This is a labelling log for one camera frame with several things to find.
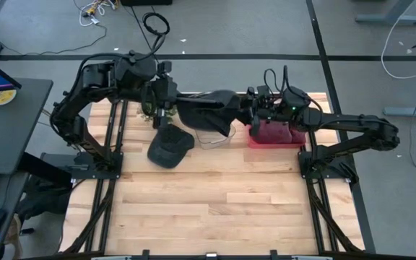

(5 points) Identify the dark grey desk top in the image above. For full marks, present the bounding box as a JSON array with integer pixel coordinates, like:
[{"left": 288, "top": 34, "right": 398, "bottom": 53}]
[{"left": 0, "top": 77, "right": 54, "bottom": 176}]

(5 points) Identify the black equipment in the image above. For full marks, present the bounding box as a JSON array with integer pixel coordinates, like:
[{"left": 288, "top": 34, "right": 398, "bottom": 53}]
[{"left": 16, "top": 175, "right": 72, "bottom": 221}]

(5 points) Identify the black aluminium frame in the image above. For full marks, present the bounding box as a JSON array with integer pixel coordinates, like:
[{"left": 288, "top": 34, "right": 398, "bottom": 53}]
[
  {"left": 303, "top": 129, "right": 366, "bottom": 254},
  {"left": 58, "top": 100, "right": 129, "bottom": 254}
]

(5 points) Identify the straight black cable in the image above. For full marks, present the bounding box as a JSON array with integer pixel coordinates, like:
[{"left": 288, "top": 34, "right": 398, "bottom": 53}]
[{"left": 130, "top": 5, "right": 155, "bottom": 51}]

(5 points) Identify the coiled black cable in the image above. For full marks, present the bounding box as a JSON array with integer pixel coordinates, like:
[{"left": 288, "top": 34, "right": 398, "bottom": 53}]
[{"left": 142, "top": 12, "right": 170, "bottom": 37}]

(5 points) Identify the black box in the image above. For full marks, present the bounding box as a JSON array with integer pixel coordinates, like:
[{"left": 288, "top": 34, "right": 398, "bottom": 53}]
[{"left": 120, "top": 0, "right": 173, "bottom": 7}]

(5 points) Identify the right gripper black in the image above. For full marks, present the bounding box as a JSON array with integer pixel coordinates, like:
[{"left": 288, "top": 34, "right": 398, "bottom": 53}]
[{"left": 246, "top": 85, "right": 287, "bottom": 137}]

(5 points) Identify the white and yellow cable bundle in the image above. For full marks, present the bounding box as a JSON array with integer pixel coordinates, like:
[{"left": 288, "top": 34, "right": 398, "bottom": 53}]
[{"left": 73, "top": 0, "right": 117, "bottom": 27}]

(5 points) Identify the red plastic tray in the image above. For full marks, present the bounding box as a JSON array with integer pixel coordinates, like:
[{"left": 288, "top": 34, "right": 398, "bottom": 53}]
[{"left": 247, "top": 124, "right": 307, "bottom": 150}]

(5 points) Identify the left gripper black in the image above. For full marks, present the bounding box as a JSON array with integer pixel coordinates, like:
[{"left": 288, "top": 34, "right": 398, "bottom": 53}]
[{"left": 149, "top": 77, "right": 227, "bottom": 109}]

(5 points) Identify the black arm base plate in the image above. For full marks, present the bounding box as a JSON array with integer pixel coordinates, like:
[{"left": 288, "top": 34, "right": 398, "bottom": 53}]
[
  {"left": 40, "top": 151, "right": 124, "bottom": 181},
  {"left": 298, "top": 150, "right": 357, "bottom": 181}
]

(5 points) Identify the maroon corduroy hat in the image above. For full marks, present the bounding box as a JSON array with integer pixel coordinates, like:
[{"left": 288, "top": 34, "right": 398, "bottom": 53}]
[
  {"left": 253, "top": 121, "right": 294, "bottom": 144},
  {"left": 290, "top": 126, "right": 307, "bottom": 144}
]

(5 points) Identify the black keyboard desk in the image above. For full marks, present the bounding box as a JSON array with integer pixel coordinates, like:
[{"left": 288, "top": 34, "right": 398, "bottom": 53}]
[{"left": 0, "top": 171, "right": 30, "bottom": 260}]

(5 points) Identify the long white cable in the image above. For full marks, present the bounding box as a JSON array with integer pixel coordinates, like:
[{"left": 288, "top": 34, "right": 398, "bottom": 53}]
[{"left": 381, "top": 14, "right": 416, "bottom": 79}]

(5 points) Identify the thin black floor cable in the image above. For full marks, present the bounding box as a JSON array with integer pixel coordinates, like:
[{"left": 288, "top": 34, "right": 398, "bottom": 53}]
[{"left": 0, "top": 24, "right": 108, "bottom": 56}]

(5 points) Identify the grey desk foot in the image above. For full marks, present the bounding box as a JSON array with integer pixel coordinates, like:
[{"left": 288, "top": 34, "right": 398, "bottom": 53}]
[
  {"left": 355, "top": 0, "right": 416, "bottom": 26},
  {"left": 383, "top": 99, "right": 416, "bottom": 118}
]

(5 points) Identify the clear plastic bin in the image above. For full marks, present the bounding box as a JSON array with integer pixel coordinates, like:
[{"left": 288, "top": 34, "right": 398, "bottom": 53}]
[{"left": 194, "top": 122, "right": 238, "bottom": 151}]

